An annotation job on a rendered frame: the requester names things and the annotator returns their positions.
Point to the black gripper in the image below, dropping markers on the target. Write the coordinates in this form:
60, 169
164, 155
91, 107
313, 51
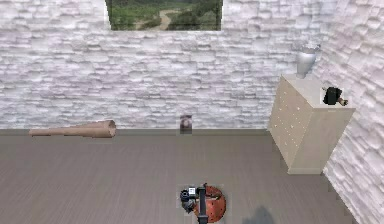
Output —
185, 196

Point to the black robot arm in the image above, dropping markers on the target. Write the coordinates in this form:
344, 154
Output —
202, 203

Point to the orange black striped basketball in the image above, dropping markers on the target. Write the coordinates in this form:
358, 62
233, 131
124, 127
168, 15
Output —
216, 205

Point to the small dark grey box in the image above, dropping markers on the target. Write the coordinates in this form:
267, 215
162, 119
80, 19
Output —
185, 124

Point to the wooden baseball bat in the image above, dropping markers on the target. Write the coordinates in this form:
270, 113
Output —
90, 130

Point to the beige chest of drawers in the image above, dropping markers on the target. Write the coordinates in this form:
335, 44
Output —
310, 133

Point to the silver grey vase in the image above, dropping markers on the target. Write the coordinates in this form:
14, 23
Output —
305, 61

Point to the window with green landscape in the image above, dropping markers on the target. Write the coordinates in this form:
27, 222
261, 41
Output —
163, 15

